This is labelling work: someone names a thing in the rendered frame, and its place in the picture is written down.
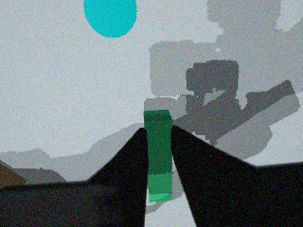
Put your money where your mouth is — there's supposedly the green rectangular post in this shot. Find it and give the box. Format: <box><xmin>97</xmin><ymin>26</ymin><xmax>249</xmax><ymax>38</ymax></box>
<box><xmin>143</xmin><ymin>110</ymin><xmax>173</xmax><ymax>202</ymax></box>

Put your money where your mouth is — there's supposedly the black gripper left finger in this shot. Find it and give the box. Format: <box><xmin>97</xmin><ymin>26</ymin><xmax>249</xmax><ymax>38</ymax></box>
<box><xmin>0</xmin><ymin>128</ymin><xmax>149</xmax><ymax>227</ymax></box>

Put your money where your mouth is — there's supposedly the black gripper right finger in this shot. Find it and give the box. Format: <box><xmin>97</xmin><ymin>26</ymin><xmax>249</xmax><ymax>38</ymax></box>
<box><xmin>170</xmin><ymin>126</ymin><xmax>303</xmax><ymax>227</ymax></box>

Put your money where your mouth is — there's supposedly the cyan circle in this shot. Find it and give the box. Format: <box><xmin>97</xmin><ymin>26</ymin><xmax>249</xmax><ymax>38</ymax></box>
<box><xmin>83</xmin><ymin>0</ymin><xmax>136</xmax><ymax>38</ymax></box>

